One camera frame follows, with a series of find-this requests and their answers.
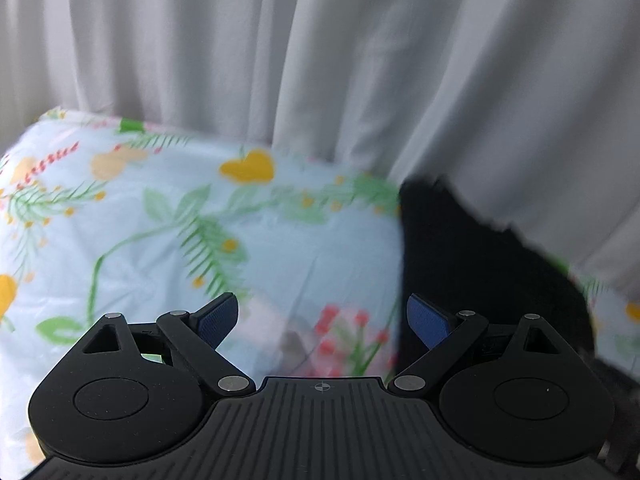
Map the black knit garment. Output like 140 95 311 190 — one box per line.
399 178 596 362

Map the floral light blue bedsheet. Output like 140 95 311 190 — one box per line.
1 110 639 479

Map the white curtain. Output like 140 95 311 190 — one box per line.
1 0 639 298

